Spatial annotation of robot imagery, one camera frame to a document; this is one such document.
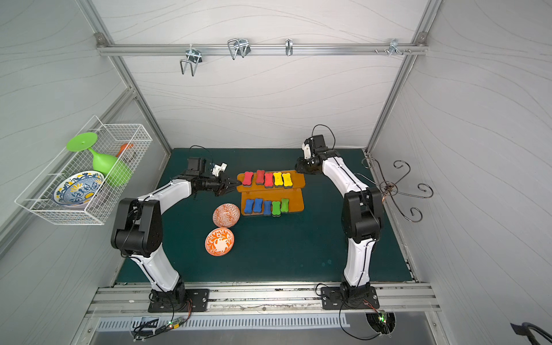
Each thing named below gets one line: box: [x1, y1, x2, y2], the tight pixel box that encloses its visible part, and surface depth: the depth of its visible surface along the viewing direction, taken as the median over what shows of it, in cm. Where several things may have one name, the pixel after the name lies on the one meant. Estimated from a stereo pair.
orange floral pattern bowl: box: [204, 227, 236, 257], surface depth 87 cm
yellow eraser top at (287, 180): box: [281, 172, 294, 190], surface depth 90 cm
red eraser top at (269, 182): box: [264, 172, 274, 189], surface depth 90 cm
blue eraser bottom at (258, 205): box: [253, 198, 264, 213], surface depth 97 cm
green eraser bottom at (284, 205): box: [281, 198, 290, 213], surface depth 97 cm
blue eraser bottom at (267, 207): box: [263, 200, 272, 215], surface depth 97 cm
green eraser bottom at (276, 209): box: [271, 201, 282, 218], surface depth 96 cm
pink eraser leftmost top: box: [242, 171, 254, 188], surface depth 90 cm
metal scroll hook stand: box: [355, 157, 434, 223], surface depth 67 cm
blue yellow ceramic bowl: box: [53, 171, 105, 207], surface depth 63 cm
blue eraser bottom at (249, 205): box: [244, 199, 254, 215], surface depth 97 cm
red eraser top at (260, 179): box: [255, 169, 266, 186], surface depth 92 cm
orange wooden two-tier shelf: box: [236, 169, 307, 216], surface depth 95 cm
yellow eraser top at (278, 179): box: [273, 171, 284, 188], surface depth 90 cm
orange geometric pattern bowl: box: [212, 202, 241, 229], surface depth 95 cm
